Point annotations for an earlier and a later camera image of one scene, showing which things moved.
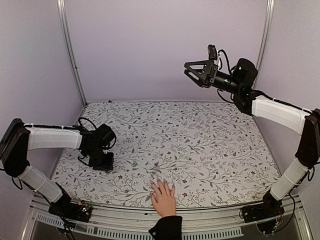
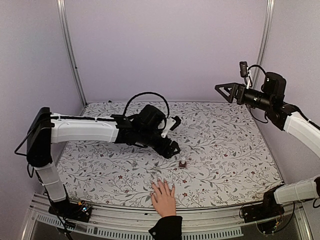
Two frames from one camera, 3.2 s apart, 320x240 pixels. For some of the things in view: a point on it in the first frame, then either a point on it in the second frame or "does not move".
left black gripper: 108,165 to 168,154
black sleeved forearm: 167,228 does not move
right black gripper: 210,70 to 235,87
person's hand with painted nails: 164,201 does not move
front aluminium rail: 113,223 does not move
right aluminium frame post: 263,46 does not move
